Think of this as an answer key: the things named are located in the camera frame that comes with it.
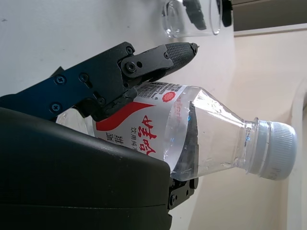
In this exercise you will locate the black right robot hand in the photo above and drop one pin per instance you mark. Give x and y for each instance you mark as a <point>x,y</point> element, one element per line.
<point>72,179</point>

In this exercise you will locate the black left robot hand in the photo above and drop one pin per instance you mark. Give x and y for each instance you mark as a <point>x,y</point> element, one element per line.
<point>196,16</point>

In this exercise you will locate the clear plastic cup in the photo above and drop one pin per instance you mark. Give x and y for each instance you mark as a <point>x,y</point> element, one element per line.
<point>175,21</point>

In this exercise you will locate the clear water bottle white cap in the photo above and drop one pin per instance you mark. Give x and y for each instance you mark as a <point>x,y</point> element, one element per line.
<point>216,134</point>

